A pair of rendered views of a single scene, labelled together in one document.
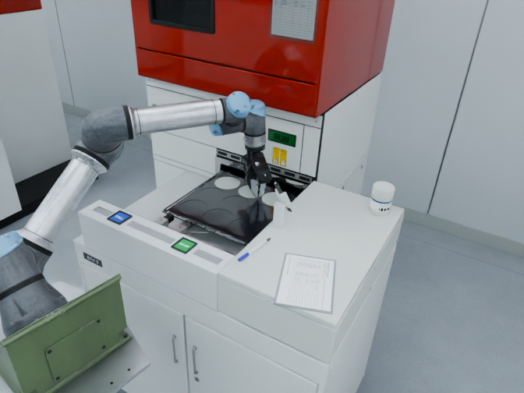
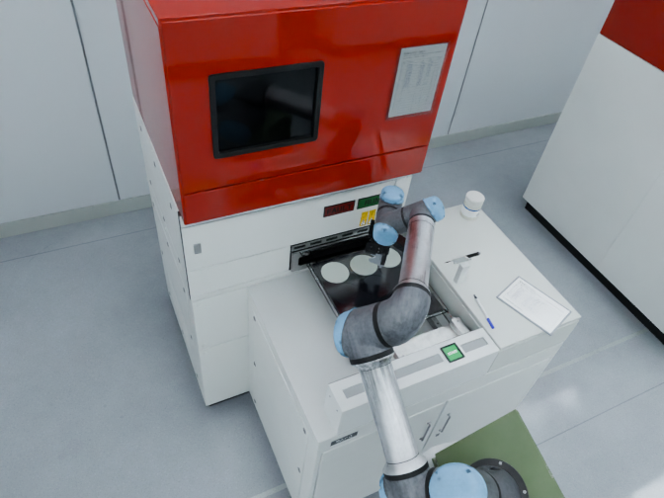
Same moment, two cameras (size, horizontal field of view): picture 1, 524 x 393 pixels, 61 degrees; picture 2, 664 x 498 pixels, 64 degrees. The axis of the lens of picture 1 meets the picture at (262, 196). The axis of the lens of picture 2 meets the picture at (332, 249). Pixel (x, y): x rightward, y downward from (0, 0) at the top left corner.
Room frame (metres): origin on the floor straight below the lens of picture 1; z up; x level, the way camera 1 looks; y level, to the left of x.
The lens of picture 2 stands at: (0.91, 1.26, 2.31)
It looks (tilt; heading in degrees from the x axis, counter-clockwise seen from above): 45 degrees down; 300
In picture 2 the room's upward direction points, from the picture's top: 8 degrees clockwise
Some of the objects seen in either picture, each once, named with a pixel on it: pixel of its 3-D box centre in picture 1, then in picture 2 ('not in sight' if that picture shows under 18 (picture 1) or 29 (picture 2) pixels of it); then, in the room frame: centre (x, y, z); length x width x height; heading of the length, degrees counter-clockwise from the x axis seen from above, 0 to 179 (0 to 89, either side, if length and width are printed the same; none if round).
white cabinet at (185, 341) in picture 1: (235, 324); (385, 376); (1.25, 0.08, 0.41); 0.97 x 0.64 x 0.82; 61
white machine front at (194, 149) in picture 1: (226, 139); (302, 231); (1.67, 0.16, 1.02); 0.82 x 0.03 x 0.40; 61
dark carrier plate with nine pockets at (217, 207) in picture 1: (235, 203); (375, 286); (1.38, 0.10, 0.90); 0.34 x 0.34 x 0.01; 61
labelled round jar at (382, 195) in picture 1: (381, 198); (471, 206); (1.28, -0.40, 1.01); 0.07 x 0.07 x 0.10
